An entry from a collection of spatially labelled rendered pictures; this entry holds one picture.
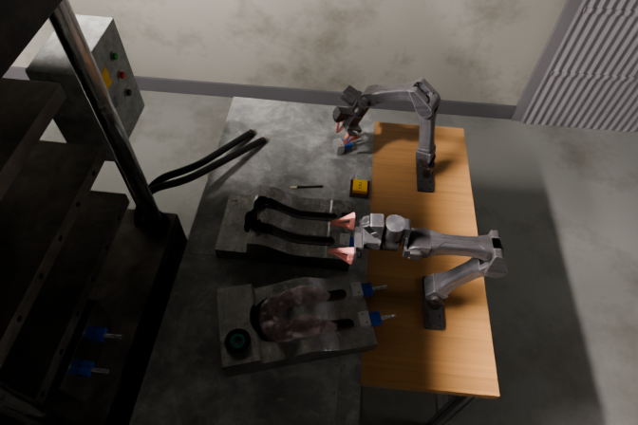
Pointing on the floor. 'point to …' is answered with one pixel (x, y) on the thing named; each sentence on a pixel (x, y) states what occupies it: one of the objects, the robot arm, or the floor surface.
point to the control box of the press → (104, 40)
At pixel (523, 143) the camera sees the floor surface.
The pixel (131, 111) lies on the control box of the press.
